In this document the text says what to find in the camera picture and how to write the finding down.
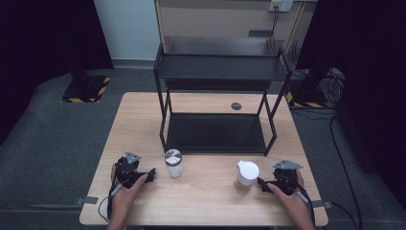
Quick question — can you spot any long black floor cable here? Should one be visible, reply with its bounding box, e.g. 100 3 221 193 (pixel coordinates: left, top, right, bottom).
328 109 365 230

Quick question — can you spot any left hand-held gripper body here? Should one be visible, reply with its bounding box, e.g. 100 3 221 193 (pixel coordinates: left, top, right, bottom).
114 150 150 190

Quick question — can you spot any black stand base striped tape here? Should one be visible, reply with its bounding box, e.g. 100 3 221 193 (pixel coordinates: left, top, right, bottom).
284 68 329 109
60 47 112 104

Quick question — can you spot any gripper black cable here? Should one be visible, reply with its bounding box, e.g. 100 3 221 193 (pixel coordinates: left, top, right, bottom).
285 177 318 226
98 180 124 223

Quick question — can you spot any grey metal plate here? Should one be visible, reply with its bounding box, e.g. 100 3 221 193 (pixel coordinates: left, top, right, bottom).
247 30 274 38

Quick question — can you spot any short black floor cable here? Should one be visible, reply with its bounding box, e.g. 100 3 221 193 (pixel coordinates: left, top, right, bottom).
330 201 360 229

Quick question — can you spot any white wall socket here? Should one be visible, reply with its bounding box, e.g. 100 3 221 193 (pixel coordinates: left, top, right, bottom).
268 0 294 13

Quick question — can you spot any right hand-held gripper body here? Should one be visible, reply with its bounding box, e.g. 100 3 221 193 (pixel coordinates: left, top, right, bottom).
267 158 305 196

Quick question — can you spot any black metal two-tier rack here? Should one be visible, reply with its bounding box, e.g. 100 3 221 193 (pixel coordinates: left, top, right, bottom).
152 42 293 157

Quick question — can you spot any beige wooden cabinet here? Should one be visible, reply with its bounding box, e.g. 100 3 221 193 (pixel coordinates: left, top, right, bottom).
154 0 319 60

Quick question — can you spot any grey tape strip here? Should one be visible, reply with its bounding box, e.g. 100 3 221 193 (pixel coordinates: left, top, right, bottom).
311 199 333 210
75 195 100 206

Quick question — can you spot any dark curtain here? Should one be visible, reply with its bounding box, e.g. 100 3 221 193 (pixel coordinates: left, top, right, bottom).
0 0 115 146
296 0 406 209

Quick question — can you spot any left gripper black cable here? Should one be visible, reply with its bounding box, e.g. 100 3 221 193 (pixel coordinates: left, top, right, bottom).
98 180 124 223

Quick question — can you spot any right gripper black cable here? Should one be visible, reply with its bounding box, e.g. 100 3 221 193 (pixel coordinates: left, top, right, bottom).
285 177 318 226

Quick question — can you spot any tangle of black cables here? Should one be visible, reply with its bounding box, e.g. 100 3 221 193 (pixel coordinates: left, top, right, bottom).
319 67 347 105

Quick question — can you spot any white lidded jug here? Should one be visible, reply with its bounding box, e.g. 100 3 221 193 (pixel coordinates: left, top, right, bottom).
233 160 260 196

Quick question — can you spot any person's right hand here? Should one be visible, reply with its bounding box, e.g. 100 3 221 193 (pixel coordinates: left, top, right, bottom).
266 169 309 214

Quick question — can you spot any person's left hand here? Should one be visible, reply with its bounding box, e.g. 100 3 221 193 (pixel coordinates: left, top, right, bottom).
109 163 149 213

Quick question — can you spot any glass jar with metal lid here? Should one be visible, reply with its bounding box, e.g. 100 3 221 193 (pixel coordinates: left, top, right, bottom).
164 149 185 179

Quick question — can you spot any black socket cable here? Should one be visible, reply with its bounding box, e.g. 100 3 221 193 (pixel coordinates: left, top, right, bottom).
268 6 281 55

